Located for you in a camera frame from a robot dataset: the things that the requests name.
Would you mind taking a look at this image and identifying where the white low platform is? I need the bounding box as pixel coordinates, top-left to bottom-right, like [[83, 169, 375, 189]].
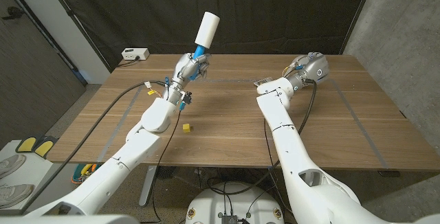
[[0, 139, 54, 214]]

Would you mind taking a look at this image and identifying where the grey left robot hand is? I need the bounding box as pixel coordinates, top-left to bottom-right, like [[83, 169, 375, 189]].
[[170, 52, 211, 93]]

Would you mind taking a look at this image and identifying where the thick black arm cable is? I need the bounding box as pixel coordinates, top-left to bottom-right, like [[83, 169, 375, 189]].
[[206, 78, 318, 197], [20, 79, 168, 213]]

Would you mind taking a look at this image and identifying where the clear plastic parts bag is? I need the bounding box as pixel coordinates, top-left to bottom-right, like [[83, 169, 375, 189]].
[[253, 76, 274, 87]]

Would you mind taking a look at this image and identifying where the white table leg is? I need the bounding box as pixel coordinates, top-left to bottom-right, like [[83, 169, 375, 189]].
[[139, 165, 158, 207]]

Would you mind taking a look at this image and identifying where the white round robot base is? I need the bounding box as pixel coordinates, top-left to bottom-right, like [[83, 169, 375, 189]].
[[185, 181, 285, 224]]

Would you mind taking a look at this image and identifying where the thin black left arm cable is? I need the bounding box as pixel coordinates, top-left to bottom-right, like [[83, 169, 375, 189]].
[[149, 109, 183, 221]]

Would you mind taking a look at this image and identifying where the grey sneaker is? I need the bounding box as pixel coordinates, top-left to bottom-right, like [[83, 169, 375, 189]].
[[0, 183, 35, 208], [0, 154, 27, 179]]

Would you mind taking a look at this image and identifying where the black wall hook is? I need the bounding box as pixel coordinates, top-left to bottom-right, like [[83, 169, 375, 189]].
[[1, 6, 25, 21]]

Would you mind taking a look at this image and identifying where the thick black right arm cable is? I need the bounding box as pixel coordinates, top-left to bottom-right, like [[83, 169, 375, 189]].
[[206, 78, 318, 197]]

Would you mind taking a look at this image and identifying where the white power strip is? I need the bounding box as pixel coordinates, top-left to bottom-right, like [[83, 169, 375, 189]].
[[121, 47, 151, 61]]

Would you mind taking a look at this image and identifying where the blue handled lint roller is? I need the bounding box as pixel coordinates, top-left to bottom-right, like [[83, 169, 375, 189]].
[[188, 11, 221, 81]]

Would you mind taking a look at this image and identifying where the black backdrop curtain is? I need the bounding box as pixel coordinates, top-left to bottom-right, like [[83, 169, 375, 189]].
[[47, 0, 375, 72]]

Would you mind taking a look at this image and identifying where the teal yellow colourful object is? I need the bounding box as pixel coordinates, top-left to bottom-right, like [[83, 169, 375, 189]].
[[71, 163, 100, 185]]

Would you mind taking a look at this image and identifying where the black power strip cable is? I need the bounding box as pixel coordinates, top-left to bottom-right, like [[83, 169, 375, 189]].
[[116, 56, 140, 69]]

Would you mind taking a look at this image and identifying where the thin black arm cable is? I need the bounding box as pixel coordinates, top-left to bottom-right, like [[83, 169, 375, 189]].
[[263, 120, 274, 170], [149, 109, 183, 221]]

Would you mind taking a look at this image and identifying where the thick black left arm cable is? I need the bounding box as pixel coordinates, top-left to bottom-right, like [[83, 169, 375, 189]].
[[20, 79, 168, 213]]

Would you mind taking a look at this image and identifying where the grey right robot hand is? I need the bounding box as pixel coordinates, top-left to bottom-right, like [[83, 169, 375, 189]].
[[283, 52, 330, 89]]

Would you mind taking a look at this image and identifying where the yellow black foot pad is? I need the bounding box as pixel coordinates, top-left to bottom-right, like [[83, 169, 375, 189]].
[[34, 137, 58, 159], [15, 135, 38, 154]]

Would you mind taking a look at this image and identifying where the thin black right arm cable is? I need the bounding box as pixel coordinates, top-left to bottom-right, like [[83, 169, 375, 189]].
[[263, 120, 274, 170]]

